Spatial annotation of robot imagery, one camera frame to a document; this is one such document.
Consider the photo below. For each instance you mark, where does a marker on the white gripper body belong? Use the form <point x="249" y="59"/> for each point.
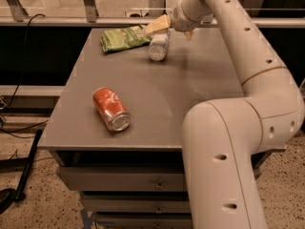
<point x="179" y="21"/>

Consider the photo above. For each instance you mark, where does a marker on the clear plastic water bottle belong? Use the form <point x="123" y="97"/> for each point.
<point x="159" y="46"/>

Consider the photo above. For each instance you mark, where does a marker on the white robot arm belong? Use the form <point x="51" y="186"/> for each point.
<point x="220" y="136"/>

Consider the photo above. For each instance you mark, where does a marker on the green jalapeno chip bag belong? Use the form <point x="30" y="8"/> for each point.
<point x="117" y="40"/>

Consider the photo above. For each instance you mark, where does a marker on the red soda can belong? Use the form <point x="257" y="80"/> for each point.
<point x="111" y="109"/>

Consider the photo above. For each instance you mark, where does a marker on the grey drawer cabinet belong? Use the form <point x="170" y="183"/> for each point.
<point x="163" y="144"/>

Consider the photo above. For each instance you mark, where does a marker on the metal railing frame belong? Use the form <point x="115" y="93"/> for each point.
<point x="284" y="14"/>

